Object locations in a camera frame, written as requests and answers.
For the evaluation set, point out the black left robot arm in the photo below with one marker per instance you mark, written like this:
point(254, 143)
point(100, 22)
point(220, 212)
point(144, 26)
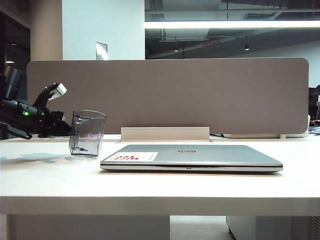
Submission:
point(12, 110)

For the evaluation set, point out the long ceiling light strip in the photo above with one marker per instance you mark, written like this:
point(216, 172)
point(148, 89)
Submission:
point(225, 24)

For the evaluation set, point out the brown fabric desk partition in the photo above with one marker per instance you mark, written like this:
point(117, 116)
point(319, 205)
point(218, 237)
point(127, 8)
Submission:
point(175, 95)

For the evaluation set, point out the white red-lettered sticker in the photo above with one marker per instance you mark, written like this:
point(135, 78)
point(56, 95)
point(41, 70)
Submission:
point(135, 156)

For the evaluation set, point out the silver Dell laptop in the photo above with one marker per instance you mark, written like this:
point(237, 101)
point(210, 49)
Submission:
point(212, 155)

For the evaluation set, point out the white wall poster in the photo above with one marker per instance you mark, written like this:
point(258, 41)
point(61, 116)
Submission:
point(101, 51)

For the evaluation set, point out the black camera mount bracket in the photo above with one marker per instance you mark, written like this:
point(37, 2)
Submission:
point(41, 97)

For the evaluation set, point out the black pendant ceiling lamp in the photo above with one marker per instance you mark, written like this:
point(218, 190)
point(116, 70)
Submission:
point(247, 47)

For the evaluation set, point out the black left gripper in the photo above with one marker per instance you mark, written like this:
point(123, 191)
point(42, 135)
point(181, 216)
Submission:
point(51, 117)

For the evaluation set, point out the beige desk support panel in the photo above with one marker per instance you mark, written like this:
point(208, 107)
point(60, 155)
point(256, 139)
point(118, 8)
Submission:
point(87, 228)

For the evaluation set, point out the black monitor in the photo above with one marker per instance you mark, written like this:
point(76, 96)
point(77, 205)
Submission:
point(313, 100)

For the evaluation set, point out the red illuminated sign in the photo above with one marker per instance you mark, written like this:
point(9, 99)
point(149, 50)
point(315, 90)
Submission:
point(212, 44)

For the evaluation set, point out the ceiling air vent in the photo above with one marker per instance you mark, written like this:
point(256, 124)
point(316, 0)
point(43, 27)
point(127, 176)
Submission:
point(258, 16)

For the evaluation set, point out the clear grey glass mug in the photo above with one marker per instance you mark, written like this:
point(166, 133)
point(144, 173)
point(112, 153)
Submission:
point(87, 135)

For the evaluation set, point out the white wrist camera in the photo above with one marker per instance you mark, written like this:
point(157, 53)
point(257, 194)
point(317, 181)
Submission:
point(58, 92)

